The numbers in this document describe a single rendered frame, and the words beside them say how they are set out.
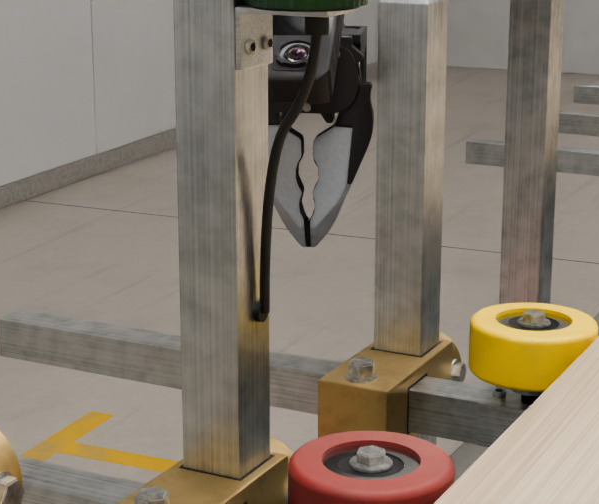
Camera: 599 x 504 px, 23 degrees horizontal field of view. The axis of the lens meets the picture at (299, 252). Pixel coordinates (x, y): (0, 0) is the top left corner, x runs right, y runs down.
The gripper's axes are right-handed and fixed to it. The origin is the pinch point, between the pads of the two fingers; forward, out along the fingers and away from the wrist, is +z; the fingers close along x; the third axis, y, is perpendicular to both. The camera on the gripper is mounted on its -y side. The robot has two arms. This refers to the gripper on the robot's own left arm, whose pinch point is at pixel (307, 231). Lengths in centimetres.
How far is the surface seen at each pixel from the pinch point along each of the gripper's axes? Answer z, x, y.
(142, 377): 10.6, 11.7, -2.4
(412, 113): -9.5, -7.5, -5.4
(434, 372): 8.3, -9.3, -5.3
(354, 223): 94, 28, 380
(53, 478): 7.1, 10.7, -28.1
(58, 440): 93, 74, 180
